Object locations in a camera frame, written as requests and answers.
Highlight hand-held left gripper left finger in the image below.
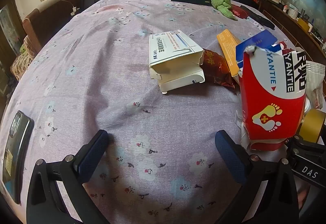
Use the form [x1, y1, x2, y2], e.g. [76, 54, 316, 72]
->
[26, 129, 110, 224]

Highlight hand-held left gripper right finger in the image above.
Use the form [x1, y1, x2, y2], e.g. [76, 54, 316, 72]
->
[215, 130, 300, 224]

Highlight red white torn carton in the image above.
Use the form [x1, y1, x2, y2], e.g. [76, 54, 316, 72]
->
[236, 43, 307, 151]

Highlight dark red snack wrapper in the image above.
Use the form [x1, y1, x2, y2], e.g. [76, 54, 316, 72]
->
[201, 48, 238, 88]

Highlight orange medicine box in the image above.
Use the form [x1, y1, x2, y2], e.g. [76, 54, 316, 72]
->
[216, 29, 242, 84]

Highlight blue white box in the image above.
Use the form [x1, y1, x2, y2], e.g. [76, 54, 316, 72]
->
[236, 29, 279, 74]

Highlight white medicine box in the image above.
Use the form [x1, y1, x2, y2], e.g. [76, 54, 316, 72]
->
[148, 30, 205, 94]

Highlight yellow tape roll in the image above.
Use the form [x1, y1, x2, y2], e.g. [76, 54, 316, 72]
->
[298, 108, 326, 143]

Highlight black smartphone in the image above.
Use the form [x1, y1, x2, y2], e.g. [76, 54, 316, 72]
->
[1, 111, 35, 204]

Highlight floral purple tablecloth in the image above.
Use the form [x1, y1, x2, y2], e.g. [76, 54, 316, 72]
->
[1, 0, 326, 224]

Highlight white crinkled packet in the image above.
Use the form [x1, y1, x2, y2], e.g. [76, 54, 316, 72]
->
[304, 60, 326, 110]

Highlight black toy gun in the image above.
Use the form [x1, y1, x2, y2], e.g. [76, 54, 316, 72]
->
[241, 5, 276, 30]

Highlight red packet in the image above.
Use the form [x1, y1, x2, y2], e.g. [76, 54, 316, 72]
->
[230, 5, 251, 19]

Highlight wooden partition cabinet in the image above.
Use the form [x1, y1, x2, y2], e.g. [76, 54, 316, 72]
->
[251, 0, 326, 61]

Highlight brown armchair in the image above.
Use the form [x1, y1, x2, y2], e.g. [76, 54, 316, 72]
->
[10, 0, 84, 82]

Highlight wooden glass door cabinet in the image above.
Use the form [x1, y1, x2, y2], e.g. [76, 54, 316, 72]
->
[0, 0, 22, 94]

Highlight green cloth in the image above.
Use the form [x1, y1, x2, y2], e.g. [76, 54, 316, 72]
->
[211, 0, 238, 21]

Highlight white charger cable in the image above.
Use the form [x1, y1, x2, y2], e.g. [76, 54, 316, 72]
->
[44, 0, 82, 17]

